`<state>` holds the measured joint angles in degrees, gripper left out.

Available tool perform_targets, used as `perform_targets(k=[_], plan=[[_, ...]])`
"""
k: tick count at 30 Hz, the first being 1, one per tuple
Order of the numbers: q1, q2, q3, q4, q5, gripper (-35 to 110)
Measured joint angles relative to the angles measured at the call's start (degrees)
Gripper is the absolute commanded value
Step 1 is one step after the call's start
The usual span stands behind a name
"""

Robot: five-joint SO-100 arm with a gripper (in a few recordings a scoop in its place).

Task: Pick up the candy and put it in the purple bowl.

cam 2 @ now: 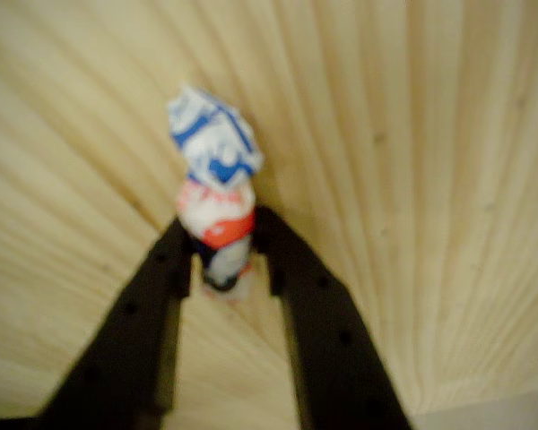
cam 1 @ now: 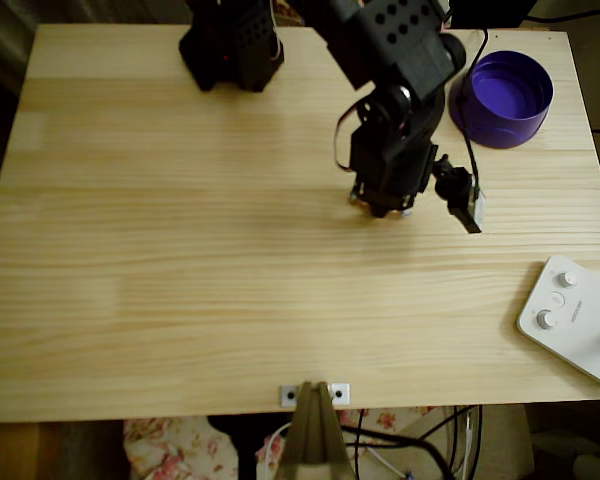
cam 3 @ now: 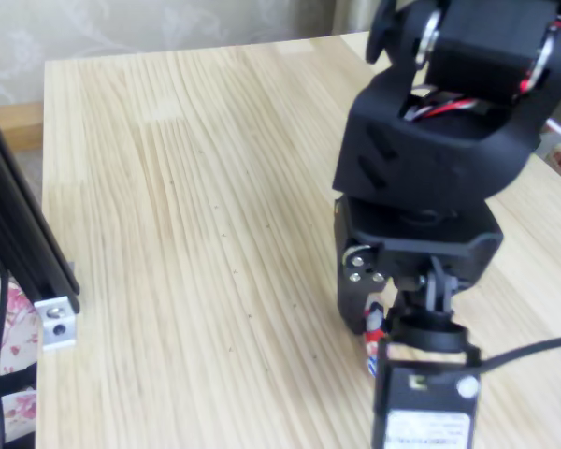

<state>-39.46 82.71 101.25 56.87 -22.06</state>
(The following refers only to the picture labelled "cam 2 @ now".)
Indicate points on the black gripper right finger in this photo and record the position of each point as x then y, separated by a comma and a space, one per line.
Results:
332, 354

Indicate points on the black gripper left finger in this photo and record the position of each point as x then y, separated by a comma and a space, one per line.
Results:
130, 345

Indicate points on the white blue red wrapper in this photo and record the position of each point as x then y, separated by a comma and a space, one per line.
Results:
215, 179

